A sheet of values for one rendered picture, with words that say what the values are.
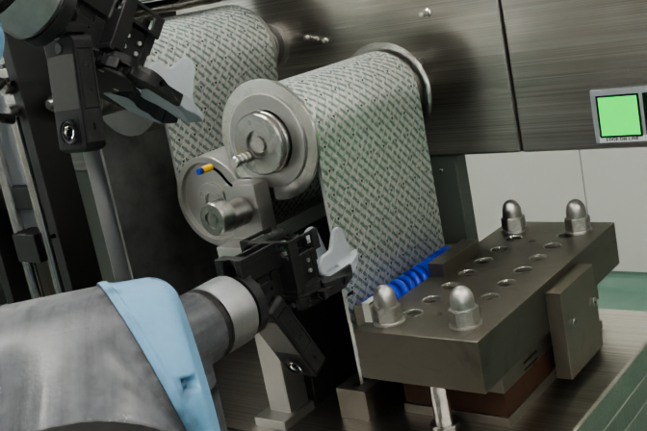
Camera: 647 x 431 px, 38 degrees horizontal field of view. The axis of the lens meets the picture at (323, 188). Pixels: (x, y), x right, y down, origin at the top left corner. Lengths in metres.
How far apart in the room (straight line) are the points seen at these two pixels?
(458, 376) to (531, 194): 3.03
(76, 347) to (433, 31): 0.92
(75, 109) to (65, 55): 0.05
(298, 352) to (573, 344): 0.34
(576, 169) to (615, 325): 2.61
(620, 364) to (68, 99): 0.72
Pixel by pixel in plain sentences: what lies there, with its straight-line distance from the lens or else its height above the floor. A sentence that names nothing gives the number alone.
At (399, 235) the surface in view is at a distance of 1.23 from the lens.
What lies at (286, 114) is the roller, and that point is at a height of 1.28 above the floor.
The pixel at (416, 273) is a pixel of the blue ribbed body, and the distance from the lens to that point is 1.21.
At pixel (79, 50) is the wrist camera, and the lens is 0.94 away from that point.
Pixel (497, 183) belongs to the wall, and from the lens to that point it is 4.09.
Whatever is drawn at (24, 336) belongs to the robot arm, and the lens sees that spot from 0.55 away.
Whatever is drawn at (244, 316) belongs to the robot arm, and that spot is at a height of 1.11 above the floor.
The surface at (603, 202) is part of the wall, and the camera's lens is 3.93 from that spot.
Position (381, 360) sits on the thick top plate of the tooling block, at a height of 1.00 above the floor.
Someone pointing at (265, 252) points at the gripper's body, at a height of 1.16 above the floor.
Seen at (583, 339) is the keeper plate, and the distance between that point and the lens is 1.20.
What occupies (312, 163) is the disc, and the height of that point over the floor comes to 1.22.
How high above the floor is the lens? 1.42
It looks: 12 degrees down
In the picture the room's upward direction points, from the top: 11 degrees counter-clockwise
